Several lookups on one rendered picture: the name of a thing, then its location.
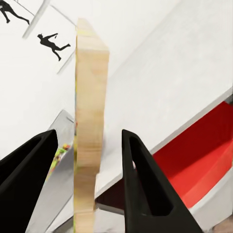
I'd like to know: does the board game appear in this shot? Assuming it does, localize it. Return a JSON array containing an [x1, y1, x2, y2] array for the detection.
[[57, 144, 70, 162]]

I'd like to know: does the jigsaw puzzle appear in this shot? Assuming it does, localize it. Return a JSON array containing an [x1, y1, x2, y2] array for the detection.
[[73, 18, 110, 233], [46, 150, 62, 178]]

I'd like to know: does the toy box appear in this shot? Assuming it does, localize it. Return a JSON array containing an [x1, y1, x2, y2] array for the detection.
[[25, 109, 75, 233]]

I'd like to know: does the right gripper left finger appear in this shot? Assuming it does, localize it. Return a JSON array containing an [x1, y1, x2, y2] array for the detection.
[[0, 129, 58, 233]]

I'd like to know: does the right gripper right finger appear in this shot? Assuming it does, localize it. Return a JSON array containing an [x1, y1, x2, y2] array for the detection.
[[121, 129, 204, 233]]

